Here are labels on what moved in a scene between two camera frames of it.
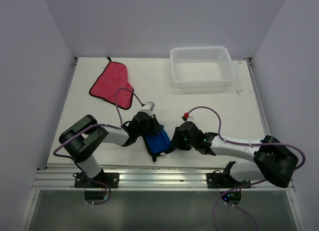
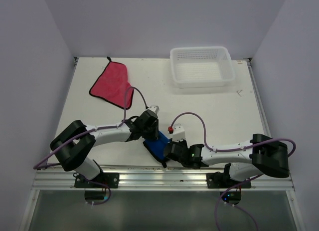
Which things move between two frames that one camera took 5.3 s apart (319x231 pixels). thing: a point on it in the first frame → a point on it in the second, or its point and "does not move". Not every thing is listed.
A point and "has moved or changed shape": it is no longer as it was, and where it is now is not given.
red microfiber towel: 113,77 does not move
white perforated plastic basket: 202,66 does not move
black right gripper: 176,141 → 181,142
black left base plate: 112,179 does not move
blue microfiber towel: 159,142 has moved or changed shape
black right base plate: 218,180 does not move
